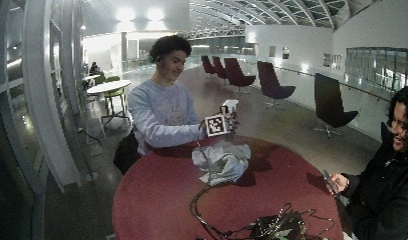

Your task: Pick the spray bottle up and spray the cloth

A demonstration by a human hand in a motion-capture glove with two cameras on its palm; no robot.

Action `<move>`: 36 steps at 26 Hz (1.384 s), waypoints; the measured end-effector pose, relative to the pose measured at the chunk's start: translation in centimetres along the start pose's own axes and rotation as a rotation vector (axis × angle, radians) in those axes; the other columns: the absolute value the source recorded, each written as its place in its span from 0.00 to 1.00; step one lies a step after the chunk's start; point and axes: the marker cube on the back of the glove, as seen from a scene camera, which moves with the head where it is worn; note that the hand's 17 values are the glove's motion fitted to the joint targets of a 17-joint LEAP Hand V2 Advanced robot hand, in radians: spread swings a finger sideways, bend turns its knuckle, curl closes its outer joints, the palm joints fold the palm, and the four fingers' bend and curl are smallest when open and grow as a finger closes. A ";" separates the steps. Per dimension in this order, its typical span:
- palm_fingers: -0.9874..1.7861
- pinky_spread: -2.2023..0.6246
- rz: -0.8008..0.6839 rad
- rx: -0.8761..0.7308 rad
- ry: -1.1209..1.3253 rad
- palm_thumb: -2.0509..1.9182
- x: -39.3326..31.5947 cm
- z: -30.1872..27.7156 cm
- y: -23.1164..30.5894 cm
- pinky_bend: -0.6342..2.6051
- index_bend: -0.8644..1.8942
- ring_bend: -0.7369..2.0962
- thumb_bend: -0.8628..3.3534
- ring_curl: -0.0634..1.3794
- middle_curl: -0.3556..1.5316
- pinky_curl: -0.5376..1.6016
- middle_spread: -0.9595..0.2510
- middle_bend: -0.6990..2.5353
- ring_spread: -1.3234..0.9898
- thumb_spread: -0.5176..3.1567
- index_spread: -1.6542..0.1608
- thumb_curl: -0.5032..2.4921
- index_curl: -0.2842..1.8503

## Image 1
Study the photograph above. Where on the green headphones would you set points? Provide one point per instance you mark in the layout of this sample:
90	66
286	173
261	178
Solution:
150	59

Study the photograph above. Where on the glass window panels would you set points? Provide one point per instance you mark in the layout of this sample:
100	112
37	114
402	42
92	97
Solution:
381	68

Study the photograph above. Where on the dark red swivel chair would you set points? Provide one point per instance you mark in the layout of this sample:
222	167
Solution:
235	74
206	65
270	81
330	103
218	66

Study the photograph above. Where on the green chair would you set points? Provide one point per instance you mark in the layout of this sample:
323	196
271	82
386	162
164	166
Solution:
113	93

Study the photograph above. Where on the crumpled grey cloth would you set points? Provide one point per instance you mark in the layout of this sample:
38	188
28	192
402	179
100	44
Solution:
224	161

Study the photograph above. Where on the black phone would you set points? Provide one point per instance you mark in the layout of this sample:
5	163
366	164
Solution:
330	181

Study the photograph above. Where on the white round table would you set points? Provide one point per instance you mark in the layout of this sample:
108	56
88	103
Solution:
108	86

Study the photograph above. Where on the white marker cube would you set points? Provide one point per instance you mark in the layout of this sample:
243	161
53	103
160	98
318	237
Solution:
214	125

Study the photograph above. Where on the pile of black electronics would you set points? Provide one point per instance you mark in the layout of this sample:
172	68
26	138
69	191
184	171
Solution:
278	226

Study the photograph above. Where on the framed wall picture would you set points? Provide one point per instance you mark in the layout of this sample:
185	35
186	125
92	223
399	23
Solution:
285	52

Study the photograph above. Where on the the person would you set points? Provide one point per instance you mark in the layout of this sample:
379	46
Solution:
161	110

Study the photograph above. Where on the wall handrail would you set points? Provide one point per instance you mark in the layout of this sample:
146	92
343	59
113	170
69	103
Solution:
337	83

